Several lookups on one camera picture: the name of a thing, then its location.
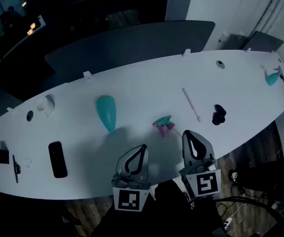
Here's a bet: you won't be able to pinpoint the black phone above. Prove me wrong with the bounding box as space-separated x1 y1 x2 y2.
48 141 69 179

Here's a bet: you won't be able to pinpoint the white mug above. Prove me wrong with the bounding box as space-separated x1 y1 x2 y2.
36 94 56 118

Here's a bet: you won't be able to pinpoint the black cable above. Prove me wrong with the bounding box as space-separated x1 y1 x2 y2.
190 181 284 237

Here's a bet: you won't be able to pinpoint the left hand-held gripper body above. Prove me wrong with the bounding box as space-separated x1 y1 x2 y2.
111 173 151 212

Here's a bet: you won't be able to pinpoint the black bag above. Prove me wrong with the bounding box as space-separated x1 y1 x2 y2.
240 159 284 191

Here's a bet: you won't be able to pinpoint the person's dark clothed body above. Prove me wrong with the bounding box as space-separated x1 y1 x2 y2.
90 180 229 237

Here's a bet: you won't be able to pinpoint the white power strip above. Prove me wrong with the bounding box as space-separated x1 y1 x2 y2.
222 217 233 231

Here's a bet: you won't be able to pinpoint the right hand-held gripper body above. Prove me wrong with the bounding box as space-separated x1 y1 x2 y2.
178 159 222 199

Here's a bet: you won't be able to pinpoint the black pen holder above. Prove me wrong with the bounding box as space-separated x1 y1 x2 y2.
0 147 10 164

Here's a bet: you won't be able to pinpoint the teal pink spray nozzle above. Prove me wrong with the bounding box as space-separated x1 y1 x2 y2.
152 115 182 138

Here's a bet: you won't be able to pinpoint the small black gadget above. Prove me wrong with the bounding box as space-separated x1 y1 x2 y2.
212 104 227 126

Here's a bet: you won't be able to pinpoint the teal pink spray bottle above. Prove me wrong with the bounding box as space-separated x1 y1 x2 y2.
265 65 284 87

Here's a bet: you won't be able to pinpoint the small glowing lamps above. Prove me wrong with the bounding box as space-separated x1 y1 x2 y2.
26 22 36 36

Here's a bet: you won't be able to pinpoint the white pink pen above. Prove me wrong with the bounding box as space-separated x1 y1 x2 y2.
182 88 201 122

